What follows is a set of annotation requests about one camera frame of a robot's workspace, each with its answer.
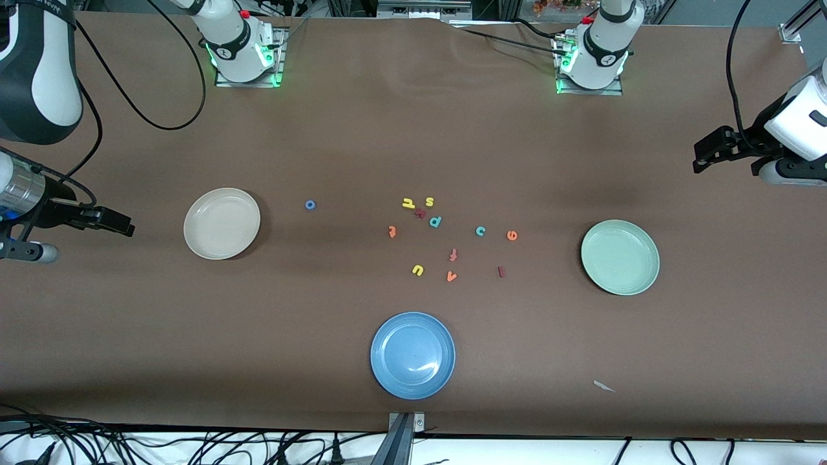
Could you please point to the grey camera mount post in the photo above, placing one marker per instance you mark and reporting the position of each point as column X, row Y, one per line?
column 400, row 445

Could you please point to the white paper scrap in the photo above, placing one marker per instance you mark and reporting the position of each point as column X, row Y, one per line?
column 604, row 386

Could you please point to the brown paper table cover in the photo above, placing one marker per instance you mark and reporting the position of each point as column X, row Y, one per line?
column 194, row 336

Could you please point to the orange artificial flowers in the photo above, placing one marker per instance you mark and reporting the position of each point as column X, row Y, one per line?
column 555, row 5

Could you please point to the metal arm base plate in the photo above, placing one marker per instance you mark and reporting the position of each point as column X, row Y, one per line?
column 591, row 92
column 249, row 83

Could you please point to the aluminium frame profile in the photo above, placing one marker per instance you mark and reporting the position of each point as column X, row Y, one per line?
column 789, row 32

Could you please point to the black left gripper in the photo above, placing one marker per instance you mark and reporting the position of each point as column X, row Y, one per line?
column 751, row 146

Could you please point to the light green round plate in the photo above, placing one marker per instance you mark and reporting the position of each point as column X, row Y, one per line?
column 620, row 257

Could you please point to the grey metal rail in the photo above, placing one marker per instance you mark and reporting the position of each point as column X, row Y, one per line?
column 420, row 11

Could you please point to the beige brown round plate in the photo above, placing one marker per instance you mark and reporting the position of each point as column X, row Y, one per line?
column 221, row 224

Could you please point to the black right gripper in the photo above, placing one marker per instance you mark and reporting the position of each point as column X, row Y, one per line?
column 57, row 211

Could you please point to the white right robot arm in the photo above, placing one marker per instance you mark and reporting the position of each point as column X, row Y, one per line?
column 55, row 84

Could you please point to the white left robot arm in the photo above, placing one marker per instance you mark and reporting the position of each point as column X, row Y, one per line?
column 604, row 51

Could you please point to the blue round plate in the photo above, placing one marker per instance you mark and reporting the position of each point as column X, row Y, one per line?
column 412, row 355

